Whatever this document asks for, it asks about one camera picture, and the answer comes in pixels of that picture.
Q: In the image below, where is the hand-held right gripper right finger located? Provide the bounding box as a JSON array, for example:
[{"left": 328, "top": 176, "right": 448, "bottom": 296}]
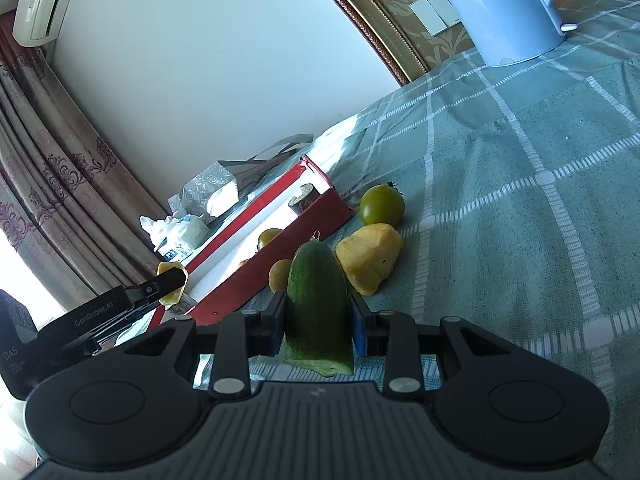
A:
[{"left": 350, "top": 294, "right": 521, "bottom": 401}]

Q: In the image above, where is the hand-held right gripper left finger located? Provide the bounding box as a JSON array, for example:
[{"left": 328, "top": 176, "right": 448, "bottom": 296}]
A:
[{"left": 115, "top": 292, "right": 288, "bottom": 400}]

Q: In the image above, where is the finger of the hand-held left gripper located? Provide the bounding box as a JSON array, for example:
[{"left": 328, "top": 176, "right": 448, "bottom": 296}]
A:
[
  {"left": 124, "top": 267, "right": 185, "bottom": 302},
  {"left": 95, "top": 296, "right": 196, "bottom": 351}
]

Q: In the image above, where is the green cucumber piece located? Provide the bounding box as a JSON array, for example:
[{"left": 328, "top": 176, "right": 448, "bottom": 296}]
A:
[{"left": 282, "top": 232, "right": 356, "bottom": 378}]

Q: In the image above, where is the green tomato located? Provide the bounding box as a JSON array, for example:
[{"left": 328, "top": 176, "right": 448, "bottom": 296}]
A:
[
  {"left": 360, "top": 182, "right": 406, "bottom": 227},
  {"left": 256, "top": 228, "right": 283, "bottom": 252}
]

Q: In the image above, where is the red cardboard box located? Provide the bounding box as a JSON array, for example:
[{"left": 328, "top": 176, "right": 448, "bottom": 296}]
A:
[{"left": 150, "top": 155, "right": 357, "bottom": 330}]

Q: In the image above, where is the grey wood log piece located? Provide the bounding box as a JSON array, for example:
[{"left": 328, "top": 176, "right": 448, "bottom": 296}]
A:
[{"left": 288, "top": 184, "right": 321, "bottom": 216}]

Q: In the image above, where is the white tissue pack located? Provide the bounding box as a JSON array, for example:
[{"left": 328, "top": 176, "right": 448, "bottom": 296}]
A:
[{"left": 139, "top": 212, "right": 211, "bottom": 261}]

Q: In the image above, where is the grey patterned gift bag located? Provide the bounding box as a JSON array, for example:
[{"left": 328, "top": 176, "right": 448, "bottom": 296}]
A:
[{"left": 167, "top": 132, "right": 316, "bottom": 221}]

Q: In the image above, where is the patterned beige curtain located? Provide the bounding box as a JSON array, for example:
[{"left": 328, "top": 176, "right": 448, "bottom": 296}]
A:
[{"left": 0, "top": 10, "right": 171, "bottom": 321}]

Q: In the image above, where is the teal checked tablecloth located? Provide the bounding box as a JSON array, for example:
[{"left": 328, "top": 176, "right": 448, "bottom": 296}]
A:
[{"left": 195, "top": 0, "right": 640, "bottom": 480}]

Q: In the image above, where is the white air conditioner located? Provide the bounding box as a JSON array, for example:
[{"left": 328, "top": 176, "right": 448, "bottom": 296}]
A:
[{"left": 12, "top": 0, "right": 76, "bottom": 48}]

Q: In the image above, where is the blue electric kettle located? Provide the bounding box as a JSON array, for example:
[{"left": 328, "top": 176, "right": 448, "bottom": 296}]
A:
[{"left": 425, "top": 0, "right": 578, "bottom": 68}]

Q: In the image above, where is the white wall switch panel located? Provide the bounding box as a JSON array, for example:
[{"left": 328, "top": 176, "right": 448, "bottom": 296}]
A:
[{"left": 410, "top": 0, "right": 468, "bottom": 36}]

